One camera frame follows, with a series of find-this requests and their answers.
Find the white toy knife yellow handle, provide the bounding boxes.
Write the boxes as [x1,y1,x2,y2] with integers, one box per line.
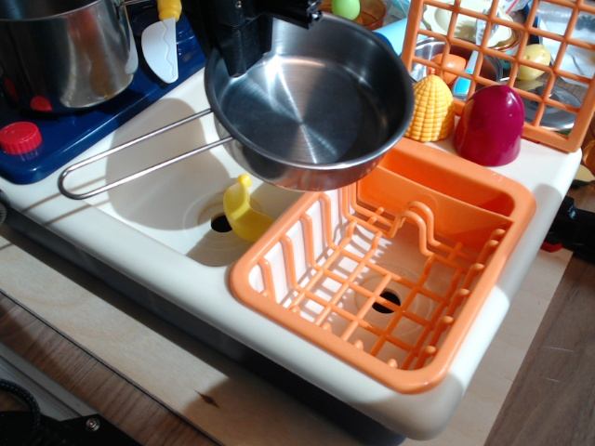
[141,0,182,84]

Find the steel frying pan wire handle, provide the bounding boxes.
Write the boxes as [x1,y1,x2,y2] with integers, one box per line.
[58,15,414,200]

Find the yellow toy potato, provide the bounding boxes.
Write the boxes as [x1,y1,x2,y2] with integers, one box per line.
[517,44,551,81]

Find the green toy egg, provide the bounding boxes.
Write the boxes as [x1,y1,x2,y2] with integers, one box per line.
[331,0,361,20]

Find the blue toy stove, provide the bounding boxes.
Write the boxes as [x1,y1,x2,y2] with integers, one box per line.
[1,1,205,184]

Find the orange plastic drying rack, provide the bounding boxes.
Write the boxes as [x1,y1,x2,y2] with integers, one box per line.
[229,140,536,393]

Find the cream plastic toy sink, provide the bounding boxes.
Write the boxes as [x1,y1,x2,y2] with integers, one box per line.
[0,69,583,441]

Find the yellow toy corn cob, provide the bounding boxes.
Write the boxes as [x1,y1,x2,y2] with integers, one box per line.
[405,74,455,142]

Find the steel bowl in basket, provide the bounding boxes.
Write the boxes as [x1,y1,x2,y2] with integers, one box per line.
[522,76,582,134]

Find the large steel pot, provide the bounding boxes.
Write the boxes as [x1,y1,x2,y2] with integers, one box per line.
[1,1,139,113]

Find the orange plastic grid basket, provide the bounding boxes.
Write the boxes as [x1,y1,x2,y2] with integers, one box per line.
[402,1,594,153]

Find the yellow toy banana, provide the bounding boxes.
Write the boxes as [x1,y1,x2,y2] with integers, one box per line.
[223,173,274,243]

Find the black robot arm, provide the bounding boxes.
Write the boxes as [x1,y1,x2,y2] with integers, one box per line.
[181,0,321,76]

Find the magenta plastic cup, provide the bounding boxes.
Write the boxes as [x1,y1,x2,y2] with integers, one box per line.
[454,85,524,167]

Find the black braided cable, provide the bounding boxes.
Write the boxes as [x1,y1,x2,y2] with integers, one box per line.
[0,378,43,446]

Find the light blue plastic cup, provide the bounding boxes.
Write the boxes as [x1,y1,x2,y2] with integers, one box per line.
[373,19,407,55]

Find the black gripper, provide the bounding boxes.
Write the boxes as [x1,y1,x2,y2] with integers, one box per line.
[218,0,322,77]

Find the black clamp with red tip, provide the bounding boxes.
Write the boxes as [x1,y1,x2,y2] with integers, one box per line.
[541,196,594,264]

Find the red stove knob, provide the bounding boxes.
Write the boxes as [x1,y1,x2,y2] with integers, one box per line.
[0,122,43,155]

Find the orange transparent bowl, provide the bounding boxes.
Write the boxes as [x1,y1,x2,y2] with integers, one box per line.
[321,0,387,31]

